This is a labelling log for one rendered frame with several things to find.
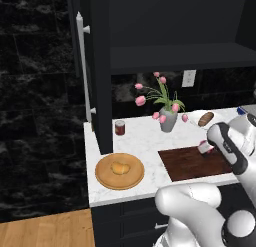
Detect white drawer handle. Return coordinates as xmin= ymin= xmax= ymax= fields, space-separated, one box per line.
xmin=153 ymin=222 xmax=170 ymax=231

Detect dark wall cabinet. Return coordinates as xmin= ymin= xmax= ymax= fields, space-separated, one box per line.
xmin=65 ymin=0 xmax=256 ymax=76

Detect grey vase with pink tulips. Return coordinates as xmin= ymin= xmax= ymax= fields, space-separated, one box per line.
xmin=134 ymin=71 xmax=190 ymax=134

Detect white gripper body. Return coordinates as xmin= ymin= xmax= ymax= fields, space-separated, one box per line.
xmin=198 ymin=139 xmax=215 ymax=156

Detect white door handle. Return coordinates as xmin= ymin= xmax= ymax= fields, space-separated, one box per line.
xmin=75 ymin=11 xmax=98 ymax=124

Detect dark cabinet door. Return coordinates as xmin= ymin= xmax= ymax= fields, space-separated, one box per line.
xmin=65 ymin=0 xmax=114 ymax=156
xmin=234 ymin=0 xmax=256 ymax=53

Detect dark base cabinet drawers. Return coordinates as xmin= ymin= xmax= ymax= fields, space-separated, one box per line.
xmin=90 ymin=182 xmax=256 ymax=247

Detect red jam jar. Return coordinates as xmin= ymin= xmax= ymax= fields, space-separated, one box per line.
xmin=114 ymin=119 xmax=126 ymax=137

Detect white wall outlet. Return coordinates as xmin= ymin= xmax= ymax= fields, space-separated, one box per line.
xmin=181 ymin=69 xmax=198 ymax=89

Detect golden croissant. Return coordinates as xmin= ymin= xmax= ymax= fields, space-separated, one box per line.
xmin=110 ymin=161 xmax=131 ymax=176

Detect dark wooden cutting board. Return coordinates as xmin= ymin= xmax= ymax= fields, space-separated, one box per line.
xmin=157 ymin=144 xmax=235 ymax=183

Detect brown bread loaf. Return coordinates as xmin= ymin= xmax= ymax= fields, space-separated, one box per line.
xmin=197 ymin=111 xmax=215 ymax=128

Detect round wooden plate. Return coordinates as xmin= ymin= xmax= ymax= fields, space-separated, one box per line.
xmin=94 ymin=152 xmax=146 ymax=191

